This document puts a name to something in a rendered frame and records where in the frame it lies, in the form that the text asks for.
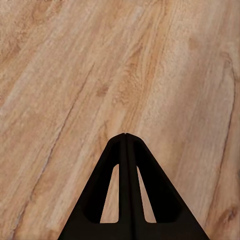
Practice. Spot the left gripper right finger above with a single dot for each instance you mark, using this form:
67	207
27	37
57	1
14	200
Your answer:
174	220

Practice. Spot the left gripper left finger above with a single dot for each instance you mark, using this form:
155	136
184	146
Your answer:
84	220

